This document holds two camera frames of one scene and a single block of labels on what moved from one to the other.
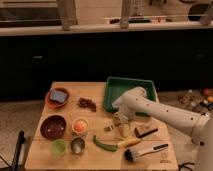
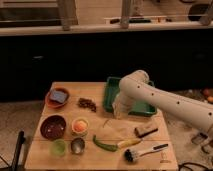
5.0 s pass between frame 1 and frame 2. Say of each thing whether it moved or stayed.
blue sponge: stayed
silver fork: moved
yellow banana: stayed
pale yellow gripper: moved
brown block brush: stayed
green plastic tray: stayed
